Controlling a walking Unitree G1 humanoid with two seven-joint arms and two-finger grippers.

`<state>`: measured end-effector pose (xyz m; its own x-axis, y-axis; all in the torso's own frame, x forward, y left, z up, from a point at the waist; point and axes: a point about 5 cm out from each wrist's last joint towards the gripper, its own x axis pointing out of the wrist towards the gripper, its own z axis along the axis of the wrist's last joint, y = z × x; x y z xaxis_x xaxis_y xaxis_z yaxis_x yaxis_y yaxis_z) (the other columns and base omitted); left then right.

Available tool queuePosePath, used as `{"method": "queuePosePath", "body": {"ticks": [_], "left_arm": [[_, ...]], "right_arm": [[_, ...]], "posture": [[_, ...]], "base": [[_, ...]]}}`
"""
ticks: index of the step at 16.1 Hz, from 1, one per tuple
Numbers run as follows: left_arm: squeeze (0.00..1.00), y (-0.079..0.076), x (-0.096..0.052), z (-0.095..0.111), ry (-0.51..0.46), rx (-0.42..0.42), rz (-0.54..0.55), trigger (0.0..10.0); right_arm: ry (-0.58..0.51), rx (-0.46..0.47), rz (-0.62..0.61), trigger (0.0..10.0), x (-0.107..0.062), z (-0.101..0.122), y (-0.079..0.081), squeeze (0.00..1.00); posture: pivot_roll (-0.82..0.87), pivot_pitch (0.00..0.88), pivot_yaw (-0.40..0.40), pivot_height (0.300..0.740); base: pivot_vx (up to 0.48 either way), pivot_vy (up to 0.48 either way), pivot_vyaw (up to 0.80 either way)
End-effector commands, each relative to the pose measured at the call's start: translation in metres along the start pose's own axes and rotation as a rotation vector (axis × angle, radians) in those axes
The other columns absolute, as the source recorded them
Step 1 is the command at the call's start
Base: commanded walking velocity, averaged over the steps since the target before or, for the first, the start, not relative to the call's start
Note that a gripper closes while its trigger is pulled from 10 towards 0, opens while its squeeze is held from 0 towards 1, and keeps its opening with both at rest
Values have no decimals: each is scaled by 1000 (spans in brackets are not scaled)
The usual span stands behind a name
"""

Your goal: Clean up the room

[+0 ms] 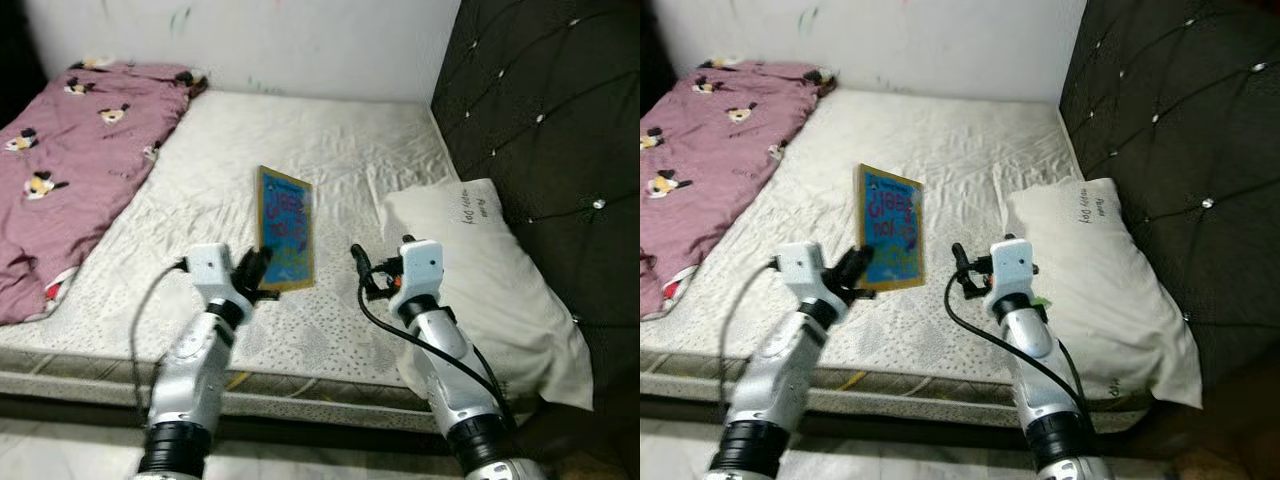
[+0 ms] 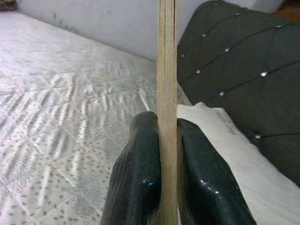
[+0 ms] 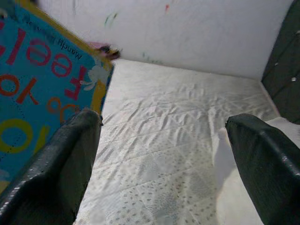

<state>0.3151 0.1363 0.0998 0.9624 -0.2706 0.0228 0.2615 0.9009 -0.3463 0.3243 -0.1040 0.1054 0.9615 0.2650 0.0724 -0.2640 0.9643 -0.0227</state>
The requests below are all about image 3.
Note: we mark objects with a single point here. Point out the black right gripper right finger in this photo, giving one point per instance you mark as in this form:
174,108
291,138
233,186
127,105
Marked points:
269,175

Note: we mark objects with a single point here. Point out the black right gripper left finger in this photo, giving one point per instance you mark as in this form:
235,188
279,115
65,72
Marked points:
51,182

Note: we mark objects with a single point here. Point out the white pillow with tree print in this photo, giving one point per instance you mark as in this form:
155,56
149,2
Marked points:
225,164

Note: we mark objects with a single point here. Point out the blue yellow children's book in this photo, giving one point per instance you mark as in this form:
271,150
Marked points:
47,70

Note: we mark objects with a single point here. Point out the purple cartoon print blanket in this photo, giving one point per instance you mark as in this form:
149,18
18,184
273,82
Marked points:
105,49

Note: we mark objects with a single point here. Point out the dark tufted headboard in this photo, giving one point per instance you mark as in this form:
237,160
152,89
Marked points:
286,58

